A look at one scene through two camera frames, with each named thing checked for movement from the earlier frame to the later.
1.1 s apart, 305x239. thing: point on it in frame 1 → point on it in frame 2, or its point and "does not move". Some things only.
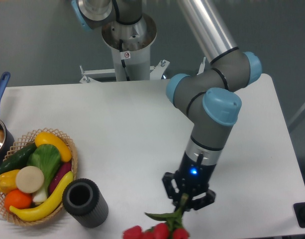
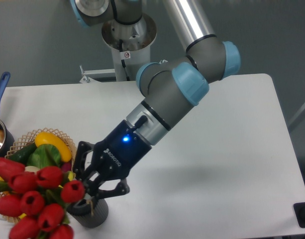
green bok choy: [47, 158] does not move
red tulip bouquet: [174, 227] → [38, 199]
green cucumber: [17, 161] does not move
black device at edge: [303, 212] does not move
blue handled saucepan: [3, 145] does not move
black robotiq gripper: [193, 178] → [114, 157]
